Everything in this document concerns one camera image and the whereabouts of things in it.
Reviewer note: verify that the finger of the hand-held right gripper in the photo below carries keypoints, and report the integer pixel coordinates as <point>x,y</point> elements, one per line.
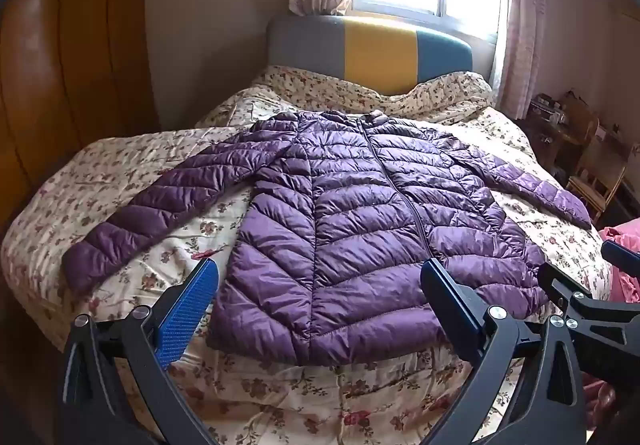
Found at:
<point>622,257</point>
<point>600,320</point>

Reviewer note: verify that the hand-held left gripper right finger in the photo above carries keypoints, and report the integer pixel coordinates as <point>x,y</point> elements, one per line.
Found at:
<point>450,305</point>

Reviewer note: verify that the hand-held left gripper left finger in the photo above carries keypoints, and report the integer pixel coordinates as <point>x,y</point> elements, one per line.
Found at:
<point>187,310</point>

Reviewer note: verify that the purple puffer jacket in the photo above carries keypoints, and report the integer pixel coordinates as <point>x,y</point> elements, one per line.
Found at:
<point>340,225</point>

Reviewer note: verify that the pink cloth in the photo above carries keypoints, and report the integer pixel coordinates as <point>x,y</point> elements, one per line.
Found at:
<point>625,280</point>

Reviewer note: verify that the wooden chair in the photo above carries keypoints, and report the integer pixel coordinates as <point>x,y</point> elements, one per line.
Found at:
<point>600,165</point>

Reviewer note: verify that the cluttered wooden desk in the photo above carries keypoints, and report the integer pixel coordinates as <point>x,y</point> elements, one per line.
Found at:
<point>555,120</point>

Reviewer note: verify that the large-print floral quilt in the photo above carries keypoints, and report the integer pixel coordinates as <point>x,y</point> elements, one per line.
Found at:
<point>125,160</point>

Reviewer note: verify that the floral pillow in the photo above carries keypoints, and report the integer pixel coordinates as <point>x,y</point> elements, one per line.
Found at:
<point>350,85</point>

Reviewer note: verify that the wooden wardrobe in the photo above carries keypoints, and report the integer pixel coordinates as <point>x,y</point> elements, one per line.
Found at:
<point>65,65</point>

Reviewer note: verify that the grey yellow teal headboard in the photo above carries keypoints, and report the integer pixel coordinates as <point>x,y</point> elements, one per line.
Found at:
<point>370,42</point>

